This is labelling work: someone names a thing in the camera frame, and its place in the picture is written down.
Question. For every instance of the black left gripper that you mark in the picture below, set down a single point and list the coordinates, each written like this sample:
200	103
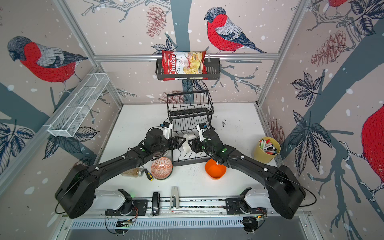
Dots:
177	145

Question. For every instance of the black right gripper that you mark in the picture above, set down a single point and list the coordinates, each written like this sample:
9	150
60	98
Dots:
196	143

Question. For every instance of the red patterned ceramic bowl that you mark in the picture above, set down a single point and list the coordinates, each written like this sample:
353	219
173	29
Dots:
161	168

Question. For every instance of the orange plastic bowl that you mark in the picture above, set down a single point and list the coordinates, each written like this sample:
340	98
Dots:
215	170

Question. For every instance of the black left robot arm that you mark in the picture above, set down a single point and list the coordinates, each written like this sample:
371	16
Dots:
76	193

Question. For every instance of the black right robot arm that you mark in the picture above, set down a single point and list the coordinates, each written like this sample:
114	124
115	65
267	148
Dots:
285	192

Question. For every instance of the yellow black screwdriver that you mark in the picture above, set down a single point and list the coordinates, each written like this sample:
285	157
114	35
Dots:
148	175

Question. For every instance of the glass spice jar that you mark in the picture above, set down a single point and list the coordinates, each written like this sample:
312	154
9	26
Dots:
134	173

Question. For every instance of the yellow marker cup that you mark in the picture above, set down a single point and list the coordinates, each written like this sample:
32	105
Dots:
266	150

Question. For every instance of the red cassava chips bag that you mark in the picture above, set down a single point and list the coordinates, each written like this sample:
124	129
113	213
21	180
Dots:
183	63

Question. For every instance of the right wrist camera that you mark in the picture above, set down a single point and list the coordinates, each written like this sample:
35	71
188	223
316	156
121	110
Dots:
201	128

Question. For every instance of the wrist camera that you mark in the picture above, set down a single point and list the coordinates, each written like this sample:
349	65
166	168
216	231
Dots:
201	128
167	128

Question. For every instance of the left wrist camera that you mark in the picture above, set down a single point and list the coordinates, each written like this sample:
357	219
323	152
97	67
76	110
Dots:
167	128

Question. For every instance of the black wire dish rack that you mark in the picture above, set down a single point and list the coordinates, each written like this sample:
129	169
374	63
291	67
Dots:
186	111

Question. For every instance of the grey metal bracket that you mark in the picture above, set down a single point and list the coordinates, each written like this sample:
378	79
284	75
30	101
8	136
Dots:
174	201

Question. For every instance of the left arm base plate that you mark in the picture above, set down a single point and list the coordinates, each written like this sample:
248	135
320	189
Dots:
135	207

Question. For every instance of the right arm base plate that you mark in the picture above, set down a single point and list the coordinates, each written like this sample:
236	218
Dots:
240	207

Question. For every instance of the black wall wire shelf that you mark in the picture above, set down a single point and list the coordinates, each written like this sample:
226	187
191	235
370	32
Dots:
213	71

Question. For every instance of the white mesh wall basket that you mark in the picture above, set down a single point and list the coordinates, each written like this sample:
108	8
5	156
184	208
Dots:
81	101

